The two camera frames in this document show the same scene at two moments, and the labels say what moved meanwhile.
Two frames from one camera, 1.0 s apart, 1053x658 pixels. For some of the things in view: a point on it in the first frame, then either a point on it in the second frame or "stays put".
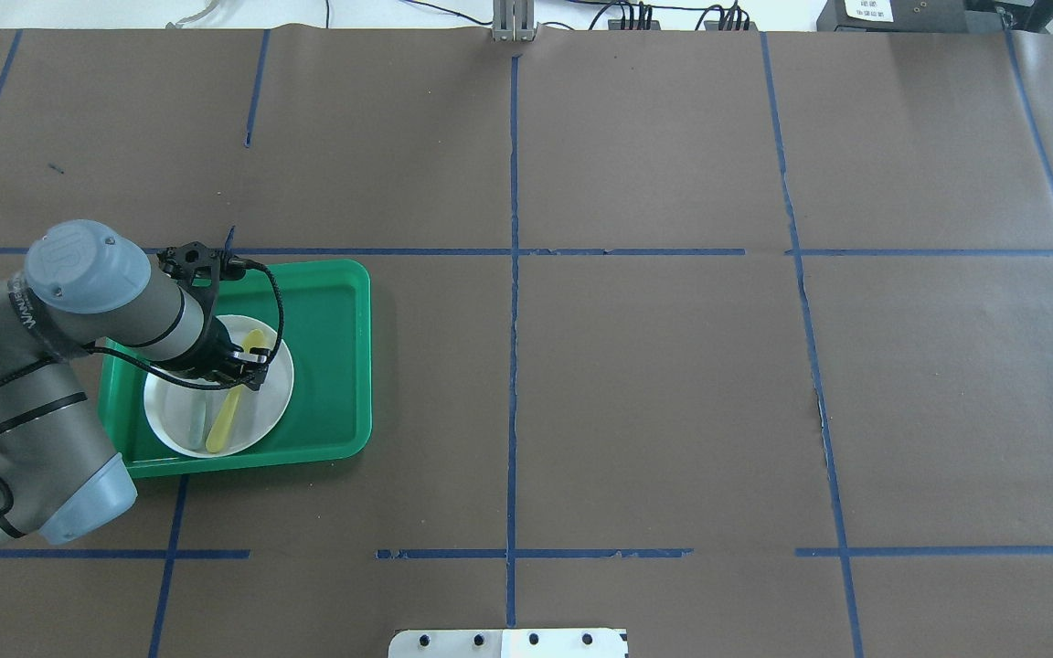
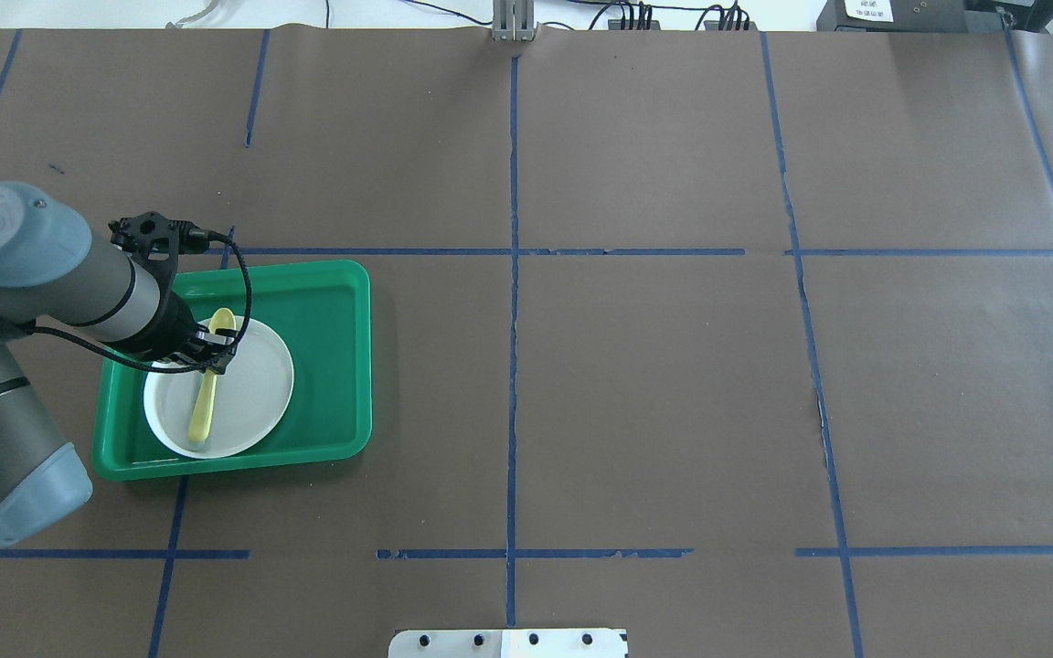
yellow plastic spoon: [252, 341] -> [221, 319]
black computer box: [909, 15] stays put
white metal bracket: [510, 643] stays put
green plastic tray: [328, 339] stays put
